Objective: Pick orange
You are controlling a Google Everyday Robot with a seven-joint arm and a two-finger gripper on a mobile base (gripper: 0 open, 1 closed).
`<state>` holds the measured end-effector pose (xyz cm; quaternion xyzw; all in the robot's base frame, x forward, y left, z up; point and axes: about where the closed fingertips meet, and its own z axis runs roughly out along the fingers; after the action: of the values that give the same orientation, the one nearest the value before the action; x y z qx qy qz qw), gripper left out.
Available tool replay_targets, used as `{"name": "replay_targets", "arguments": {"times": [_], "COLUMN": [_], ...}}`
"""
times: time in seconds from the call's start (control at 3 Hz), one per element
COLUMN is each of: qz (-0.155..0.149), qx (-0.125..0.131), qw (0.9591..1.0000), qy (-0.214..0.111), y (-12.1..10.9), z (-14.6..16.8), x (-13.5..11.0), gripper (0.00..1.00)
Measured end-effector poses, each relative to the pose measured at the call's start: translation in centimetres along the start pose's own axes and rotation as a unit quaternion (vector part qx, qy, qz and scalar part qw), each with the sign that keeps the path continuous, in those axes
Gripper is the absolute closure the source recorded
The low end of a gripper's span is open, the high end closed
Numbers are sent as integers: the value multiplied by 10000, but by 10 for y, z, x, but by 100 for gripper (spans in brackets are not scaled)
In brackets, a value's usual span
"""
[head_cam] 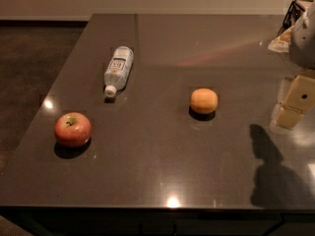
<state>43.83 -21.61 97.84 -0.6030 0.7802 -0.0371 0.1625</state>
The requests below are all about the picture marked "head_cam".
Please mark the grey rounded gripper body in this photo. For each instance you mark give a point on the grey rounded gripper body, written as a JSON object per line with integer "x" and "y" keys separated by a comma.
{"x": 304, "y": 43}

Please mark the cream blocky gripper finger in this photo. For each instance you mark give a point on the cream blocky gripper finger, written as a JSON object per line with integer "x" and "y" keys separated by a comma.
{"x": 295, "y": 98}

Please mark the crumpled white wrapper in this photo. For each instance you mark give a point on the crumpled white wrapper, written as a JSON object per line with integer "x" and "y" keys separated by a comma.
{"x": 281, "y": 43}

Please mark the orange fruit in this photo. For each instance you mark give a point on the orange fruit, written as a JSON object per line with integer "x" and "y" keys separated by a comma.
{"x": 203, "y": 101}

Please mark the clear plastic water bottle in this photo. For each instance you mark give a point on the clear plastic water bottle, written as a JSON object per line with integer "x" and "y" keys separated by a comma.
{"x": 117, "y": 72}

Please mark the red apple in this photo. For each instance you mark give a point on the red apple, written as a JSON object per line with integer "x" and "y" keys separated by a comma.
{"x": 72, "y": 130}

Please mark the black wire basket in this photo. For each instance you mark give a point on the black wire basket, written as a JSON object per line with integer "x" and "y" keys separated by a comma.
{"x": 294, "y": 11}

